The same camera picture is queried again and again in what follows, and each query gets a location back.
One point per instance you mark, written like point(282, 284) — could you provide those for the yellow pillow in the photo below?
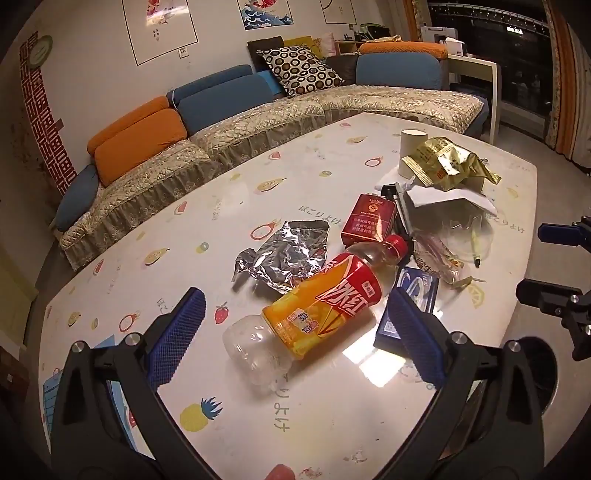
point(300, 42)

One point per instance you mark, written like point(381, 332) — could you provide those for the yellow pen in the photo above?
point(476, 244)

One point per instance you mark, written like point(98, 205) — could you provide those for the brown leather pillow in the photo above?
point(344, 69)

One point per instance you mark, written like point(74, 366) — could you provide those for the white side table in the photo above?
point(475, 69)

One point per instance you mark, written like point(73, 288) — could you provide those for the circle print pillow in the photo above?
point(300, 71)

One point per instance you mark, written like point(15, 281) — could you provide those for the orange patterned curtain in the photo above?
point(415, 18)
point(570, 92)

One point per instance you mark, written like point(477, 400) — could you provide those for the white printer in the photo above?
point(438, 33)

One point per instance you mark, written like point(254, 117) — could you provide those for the wooden shelf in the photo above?
point(348, 47)

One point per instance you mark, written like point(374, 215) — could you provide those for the red cigarette box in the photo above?
point(369, 217)

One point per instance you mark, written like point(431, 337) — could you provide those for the pink pillow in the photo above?
point(327, 44)

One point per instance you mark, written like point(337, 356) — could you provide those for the textured orange sofa cushion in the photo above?
point(401, 48)

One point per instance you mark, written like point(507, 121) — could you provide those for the dark brown pillow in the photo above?
point(263, 44)

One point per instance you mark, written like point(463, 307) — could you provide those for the red flower wall poster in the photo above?
point(159, 27)

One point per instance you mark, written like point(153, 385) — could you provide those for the wide blue sofa cushion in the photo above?
point(397, 71)

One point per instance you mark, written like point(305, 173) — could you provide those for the clear snack wrapper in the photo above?
point(443, 267)

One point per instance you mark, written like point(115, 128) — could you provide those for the gold snack bag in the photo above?
point(448, 161)

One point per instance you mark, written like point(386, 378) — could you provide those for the wave wall poster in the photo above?
point(265, 14)

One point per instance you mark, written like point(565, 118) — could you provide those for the clear plastic lid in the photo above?
point(457, 230)

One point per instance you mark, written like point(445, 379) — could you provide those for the red patterned wall decal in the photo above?
point(46, 124)

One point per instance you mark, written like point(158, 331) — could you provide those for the dark window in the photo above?
point(508, 37)

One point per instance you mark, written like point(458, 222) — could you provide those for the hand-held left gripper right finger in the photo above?
point(415, 337)

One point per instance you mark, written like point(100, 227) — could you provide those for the person's left hand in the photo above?
point(282, 473)

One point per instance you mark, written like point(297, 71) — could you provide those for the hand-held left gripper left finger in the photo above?
point(182, 332)

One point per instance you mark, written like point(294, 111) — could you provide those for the gray pen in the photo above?
point(403, 207)

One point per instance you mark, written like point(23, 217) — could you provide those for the sofa with beige quilted cover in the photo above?
point(277, 120)

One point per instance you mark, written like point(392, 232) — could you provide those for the blue card box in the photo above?
point(418, 286)

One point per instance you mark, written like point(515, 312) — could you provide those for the blue sofa bolster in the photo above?
point(76, 198)

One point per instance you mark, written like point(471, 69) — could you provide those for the white tissue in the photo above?
point(438, 196)

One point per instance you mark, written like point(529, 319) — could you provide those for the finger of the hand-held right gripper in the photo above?
point(556, 233)
point(549, 295)

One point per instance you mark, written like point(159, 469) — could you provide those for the plastic bottle orange red label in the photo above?
point(323, 295)

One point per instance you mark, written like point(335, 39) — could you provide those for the silver foil wrapper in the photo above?
point(281, 258)

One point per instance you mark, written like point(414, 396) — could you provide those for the green round wall clock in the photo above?
point(39, 50)

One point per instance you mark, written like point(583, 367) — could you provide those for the light blue pillow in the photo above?
point(270, 83)

